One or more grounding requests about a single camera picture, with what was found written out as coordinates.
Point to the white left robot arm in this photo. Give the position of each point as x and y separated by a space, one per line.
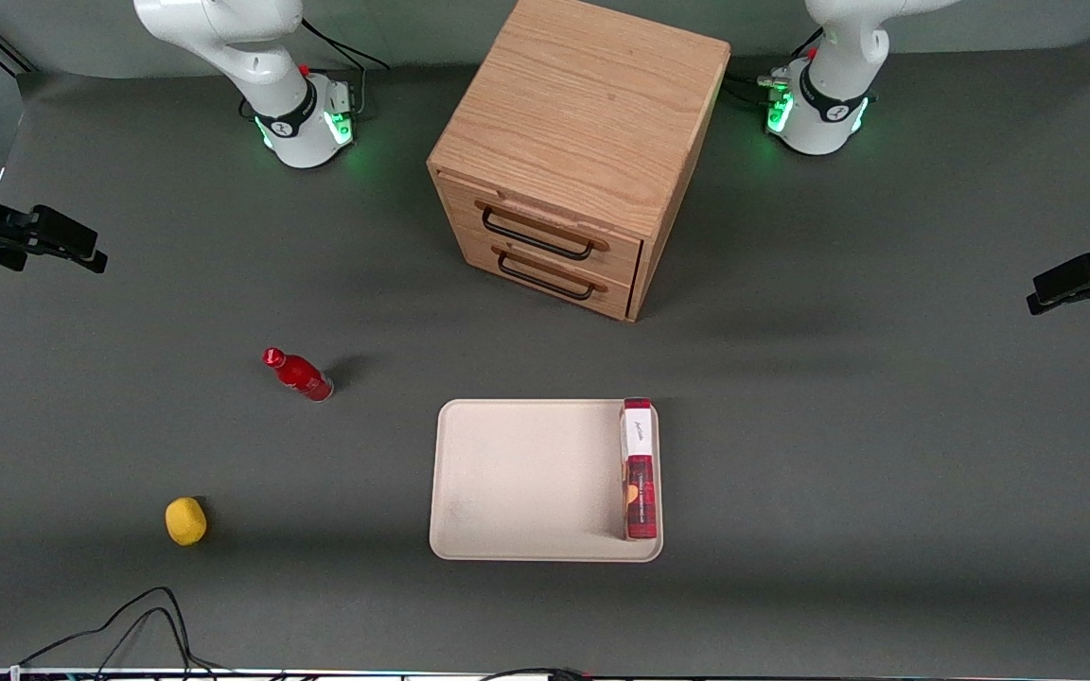
834 95

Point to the wooden drawer cabinet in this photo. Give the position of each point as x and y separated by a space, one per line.
583 104

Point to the red bottle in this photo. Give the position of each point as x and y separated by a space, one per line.
301 376

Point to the yellow lemon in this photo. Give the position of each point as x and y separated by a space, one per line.
185 521

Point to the red and white snack box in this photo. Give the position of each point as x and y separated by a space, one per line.
640 492

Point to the beige tray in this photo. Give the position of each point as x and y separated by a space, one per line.
526 482

